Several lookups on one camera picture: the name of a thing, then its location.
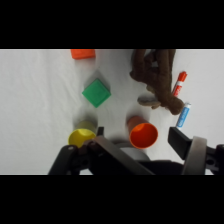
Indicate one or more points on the green cube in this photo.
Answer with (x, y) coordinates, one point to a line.
(96, 93)

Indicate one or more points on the yellow plastic cup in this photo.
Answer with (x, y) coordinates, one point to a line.
(81, 135)

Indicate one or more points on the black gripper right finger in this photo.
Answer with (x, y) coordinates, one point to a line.
(195, 153)

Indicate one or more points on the orange plastic cup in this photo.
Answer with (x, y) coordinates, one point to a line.
(142, 134)

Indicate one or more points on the brown plush toy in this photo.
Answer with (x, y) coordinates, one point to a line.
(159, 80)

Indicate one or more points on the red marker pen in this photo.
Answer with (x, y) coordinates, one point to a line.
(179, 84)

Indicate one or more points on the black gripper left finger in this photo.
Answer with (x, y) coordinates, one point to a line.
(110, 156)

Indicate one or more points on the blue marker pen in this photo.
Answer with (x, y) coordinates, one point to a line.
(183, 115)

